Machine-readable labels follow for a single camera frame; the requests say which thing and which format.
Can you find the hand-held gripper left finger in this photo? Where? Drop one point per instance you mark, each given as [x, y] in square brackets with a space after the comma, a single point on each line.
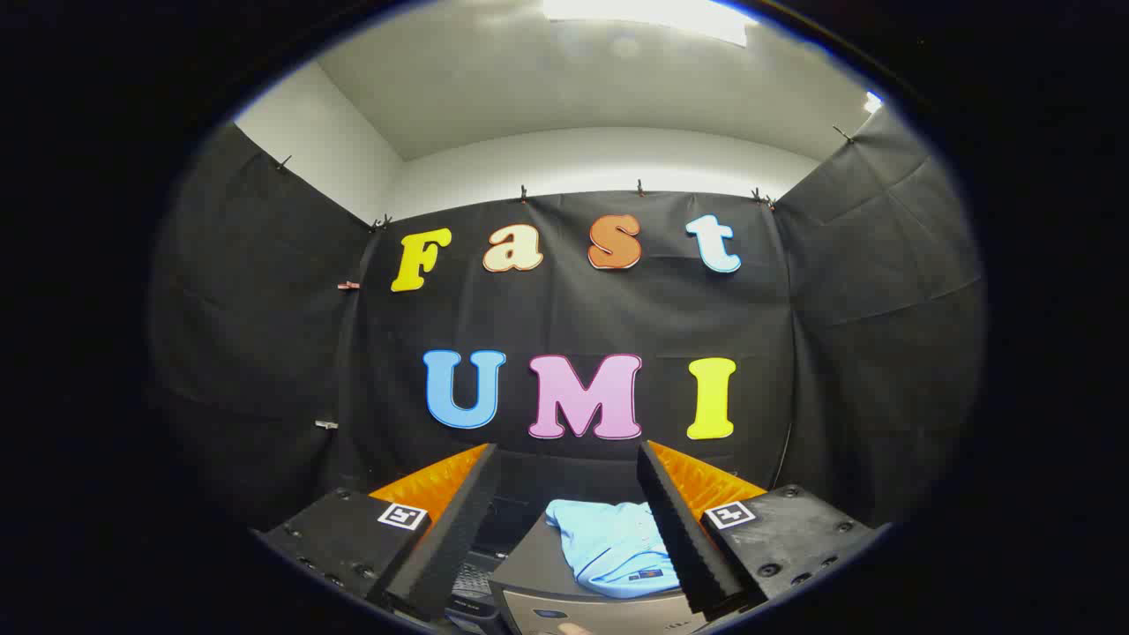
[459, 529]

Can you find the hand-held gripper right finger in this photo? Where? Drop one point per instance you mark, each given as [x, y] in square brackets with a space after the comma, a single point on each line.
[679, 529]

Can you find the light blue shirt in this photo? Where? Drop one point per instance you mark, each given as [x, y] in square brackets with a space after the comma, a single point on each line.
[609, 551]

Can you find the grey side stand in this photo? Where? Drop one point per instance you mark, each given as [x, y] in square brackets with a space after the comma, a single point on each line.
[529, 573]

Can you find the black backdrop cloth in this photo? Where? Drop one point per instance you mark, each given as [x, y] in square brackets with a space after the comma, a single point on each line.
[573, 309]

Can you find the row of black cloth clips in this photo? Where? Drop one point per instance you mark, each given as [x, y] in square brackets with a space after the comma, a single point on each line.
[523, 193]

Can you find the ceiling light panel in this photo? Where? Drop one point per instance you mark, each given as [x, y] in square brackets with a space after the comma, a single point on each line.
[653, 13]

